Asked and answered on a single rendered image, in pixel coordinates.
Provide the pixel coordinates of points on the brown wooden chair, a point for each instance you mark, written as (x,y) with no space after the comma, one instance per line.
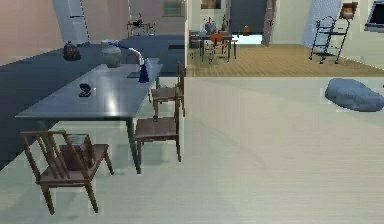
(168,92)
(68,166)
(158,128)

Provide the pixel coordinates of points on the blue desk lamp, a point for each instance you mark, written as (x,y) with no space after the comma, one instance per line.
(142,68)

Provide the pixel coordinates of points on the dark flat book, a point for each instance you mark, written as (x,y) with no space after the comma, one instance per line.
(134,75)

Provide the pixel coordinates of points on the dark small dining table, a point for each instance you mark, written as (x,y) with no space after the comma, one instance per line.
(216,41)

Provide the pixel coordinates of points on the orange chair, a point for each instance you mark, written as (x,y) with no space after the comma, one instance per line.
(216,39)

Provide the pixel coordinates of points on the grey dining table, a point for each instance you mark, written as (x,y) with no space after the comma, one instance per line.
(110,96)

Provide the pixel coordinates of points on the grey patterned vase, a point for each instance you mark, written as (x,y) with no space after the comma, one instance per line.
(210,27)

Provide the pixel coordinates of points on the orange small object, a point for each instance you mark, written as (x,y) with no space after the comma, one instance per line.
(246,30)

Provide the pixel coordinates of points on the green framed picture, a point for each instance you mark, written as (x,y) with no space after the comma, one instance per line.
(172,8)

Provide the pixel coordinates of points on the small black object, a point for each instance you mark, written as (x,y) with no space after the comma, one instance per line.
(85,90)

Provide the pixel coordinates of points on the dark round bag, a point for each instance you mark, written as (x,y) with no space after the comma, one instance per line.
(71,52)

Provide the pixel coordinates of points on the black metal shelf rack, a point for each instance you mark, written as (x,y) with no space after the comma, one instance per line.
(328,40)

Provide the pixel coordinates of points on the blue grey floor cushion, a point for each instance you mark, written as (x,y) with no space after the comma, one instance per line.
(355,95)

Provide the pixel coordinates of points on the brown framed picture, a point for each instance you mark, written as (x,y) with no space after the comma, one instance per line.
(348,10)

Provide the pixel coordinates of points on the framed wall picture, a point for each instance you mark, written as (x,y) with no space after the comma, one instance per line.
(211,4)

